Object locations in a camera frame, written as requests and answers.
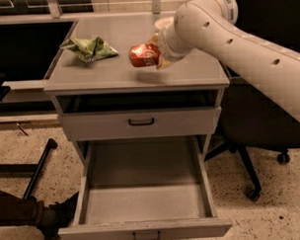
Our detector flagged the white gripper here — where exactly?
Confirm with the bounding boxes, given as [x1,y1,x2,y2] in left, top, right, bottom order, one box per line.
[148,24,193,70]

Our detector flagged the red coke can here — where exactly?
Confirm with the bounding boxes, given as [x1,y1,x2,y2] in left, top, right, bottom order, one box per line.
[129,43,161,67]

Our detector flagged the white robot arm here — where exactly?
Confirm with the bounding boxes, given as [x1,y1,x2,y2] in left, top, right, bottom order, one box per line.
[175,0,300,240]

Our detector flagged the closed upper drawer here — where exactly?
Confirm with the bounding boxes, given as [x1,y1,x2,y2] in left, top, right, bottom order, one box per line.
[58,107,221,141]

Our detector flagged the grey drawer cabinet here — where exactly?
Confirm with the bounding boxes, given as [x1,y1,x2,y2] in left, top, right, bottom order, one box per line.
[44,13,229,161]

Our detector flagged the open middle drawer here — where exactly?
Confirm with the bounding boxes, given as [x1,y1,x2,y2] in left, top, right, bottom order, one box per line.
[60,136,232,240]

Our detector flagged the white bowl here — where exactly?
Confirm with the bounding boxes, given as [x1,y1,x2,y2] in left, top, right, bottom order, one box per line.
[155,17,174,30]

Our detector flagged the green chip bag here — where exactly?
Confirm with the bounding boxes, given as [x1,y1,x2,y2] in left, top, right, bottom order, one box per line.
[60,37,119,63]

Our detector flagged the black office chair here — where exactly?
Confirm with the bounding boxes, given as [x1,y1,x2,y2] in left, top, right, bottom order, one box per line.
[206,0,300,201]

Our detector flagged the black chair base leg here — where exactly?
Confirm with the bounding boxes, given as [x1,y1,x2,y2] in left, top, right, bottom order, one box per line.
[0,138,57,200]

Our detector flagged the black shoe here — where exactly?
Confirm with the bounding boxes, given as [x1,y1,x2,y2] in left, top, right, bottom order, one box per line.
[37,193,79,240]

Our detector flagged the person's leg brown trousers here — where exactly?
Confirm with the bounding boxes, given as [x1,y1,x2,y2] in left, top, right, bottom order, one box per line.
[0,191,44,226]

